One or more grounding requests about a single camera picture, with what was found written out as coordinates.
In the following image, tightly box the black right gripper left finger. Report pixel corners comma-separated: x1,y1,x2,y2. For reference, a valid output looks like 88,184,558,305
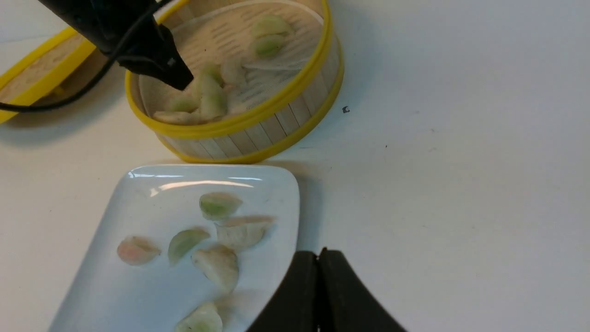
248,251,319,332

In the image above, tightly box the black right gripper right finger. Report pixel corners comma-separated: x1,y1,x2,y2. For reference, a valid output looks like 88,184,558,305
317,248,405,332

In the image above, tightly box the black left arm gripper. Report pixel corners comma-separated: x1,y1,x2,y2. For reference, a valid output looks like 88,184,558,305
42,0,194,90

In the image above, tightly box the green white dumpling plate bottom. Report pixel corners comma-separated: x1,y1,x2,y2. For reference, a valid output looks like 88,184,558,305
174,301,223,332

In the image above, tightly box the pale white dumpling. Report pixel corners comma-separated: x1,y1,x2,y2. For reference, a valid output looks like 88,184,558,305
219,58,247,86

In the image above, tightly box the white dumpling on plate lower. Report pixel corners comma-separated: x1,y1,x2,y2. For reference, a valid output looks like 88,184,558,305
190,244,240,294

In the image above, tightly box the white dumpling on plate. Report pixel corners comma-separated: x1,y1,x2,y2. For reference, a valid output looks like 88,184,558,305
190,244,240,294
215,216,274,251

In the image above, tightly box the white dumpling on plate right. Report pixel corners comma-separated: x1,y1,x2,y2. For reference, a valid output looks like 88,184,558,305
215,216,274,251

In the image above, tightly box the green dumpling on plate top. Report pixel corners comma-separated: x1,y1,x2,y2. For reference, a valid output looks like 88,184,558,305
199,192,243,221

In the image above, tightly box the green dumpling on plate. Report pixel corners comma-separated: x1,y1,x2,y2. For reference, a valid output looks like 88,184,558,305
168,228,211,267
199,192,243,221

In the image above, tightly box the green dumpling on plate centre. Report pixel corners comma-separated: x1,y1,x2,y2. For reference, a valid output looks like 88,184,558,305
168,228,211,267

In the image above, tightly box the pink dumpling on plate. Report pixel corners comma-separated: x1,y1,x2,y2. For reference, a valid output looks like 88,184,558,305
117,236,161,266

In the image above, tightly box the white rectangular plate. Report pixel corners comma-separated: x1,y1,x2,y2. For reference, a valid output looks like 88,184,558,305
50,164,300,332

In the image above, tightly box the woven bamboo steamer lid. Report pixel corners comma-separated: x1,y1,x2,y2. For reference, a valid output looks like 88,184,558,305
0,28,96,107

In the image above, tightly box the green dumpling steamer centre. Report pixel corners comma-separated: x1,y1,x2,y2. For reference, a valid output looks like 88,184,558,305
193,62,228,123

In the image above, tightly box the pale dumpling steamer front edge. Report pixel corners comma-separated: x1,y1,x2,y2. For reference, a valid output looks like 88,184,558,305
152,111,201,125

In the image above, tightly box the green dumpling in steamer front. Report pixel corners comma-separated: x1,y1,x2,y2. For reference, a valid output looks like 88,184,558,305
250,35,287,59

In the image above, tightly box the green dumpling in steamer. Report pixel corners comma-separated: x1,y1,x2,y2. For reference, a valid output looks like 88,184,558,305
250,35,287,59
251,14,295,38

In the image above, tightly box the bamboo steamer basket yellow rim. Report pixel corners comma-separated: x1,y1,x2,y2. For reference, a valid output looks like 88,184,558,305
125,0,345,164

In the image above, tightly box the green dumpling in steamer back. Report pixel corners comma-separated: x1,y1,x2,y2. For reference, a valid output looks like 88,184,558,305
251,14,295,38

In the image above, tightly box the white steamer liner cloth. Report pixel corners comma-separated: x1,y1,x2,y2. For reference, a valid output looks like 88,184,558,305
138,0,323,119

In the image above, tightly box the black camera cable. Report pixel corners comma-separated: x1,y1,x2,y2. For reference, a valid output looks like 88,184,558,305
0,0,172,113

